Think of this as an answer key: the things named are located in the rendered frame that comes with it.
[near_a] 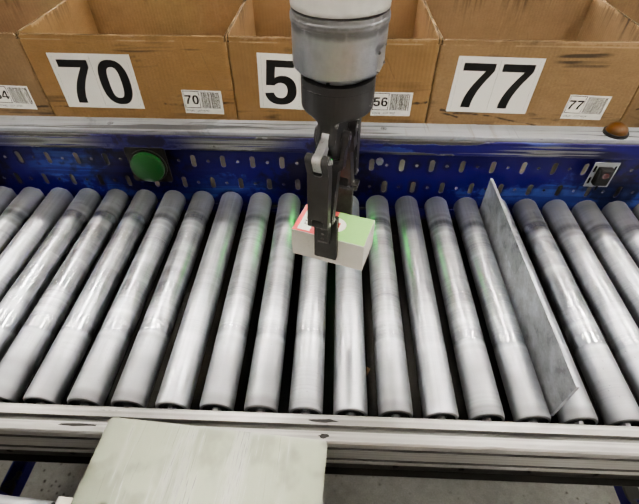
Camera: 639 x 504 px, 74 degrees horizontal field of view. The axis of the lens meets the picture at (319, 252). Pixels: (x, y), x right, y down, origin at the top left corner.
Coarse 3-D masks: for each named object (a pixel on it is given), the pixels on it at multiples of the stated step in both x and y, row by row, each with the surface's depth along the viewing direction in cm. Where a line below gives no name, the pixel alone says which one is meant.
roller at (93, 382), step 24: (168, 192) 94; (168, 216) 89; (144, 240) 83; (168, 240) 86; (144, 264) 79; (120, 288) 75; (144, 288) 76; (120, 312) 71; (120, 336) 69; (96, 360) 65; (120, 360) 68; (96, 384) 63
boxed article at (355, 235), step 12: (300, 216) 58; (348, 216) 58; (300, 228) 56; (312, 228) 56; (348, 228) 56; (360, 228) 56; (372, 228) 56; (300, 240) 57; (312, 240) 56; (348, 240) 54; (360, 240) 54; (372, 240) 59; (300, 252) 58; (312, 252) 58; (348, 252) 55; (360, 252) 54; (348, 264) 57; (360, 264) 56
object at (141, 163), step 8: (144, 152) 88; (136, 160) 88; (144, 160) 88; (152, 160) 88; (160, 160) 89; (136, 168) 89; (144, 168) 89; (152, 168) 89; (160, 168) 89; (144, 176) 91; (152, 176) 91; (160, 176) 91
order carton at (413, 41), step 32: (256, 0) 99; (288, 0) 98; (416, 0) 97; (256, 32) 104; (288, 32) 103; (416, 32) 99; (256, 64) 81; (384, 64) 80; (416, 64) 80; (256, 96) 85; (416, 96) 84
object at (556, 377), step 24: (504, 216) 80; (504, 240) 80; (504, 264) 79; (528, 264) 71; (528, 288) 69; (528, 312) 69; (528, 336) 69; (552, 336) 62; (552, 360) 61; (552, 384) 61; (576, 384) 56; (552, 408) 61
